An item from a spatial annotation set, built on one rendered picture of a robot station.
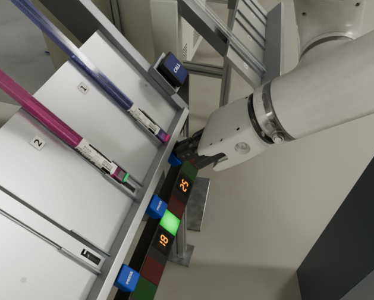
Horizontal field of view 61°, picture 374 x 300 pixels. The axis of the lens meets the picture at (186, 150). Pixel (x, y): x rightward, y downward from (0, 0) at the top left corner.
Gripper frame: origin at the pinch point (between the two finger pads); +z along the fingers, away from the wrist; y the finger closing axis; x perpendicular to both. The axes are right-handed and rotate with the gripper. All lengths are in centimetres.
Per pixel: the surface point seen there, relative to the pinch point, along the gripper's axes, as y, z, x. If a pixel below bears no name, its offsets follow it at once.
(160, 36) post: 30.5, 10.0, 12.0
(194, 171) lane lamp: 0.8, 3.4, -5.5
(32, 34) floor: 134, 160, 50
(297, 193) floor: 51, 23, -75
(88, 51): 2.7, 2.5, 21.4
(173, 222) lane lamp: -10.4, 3.4, -5.2
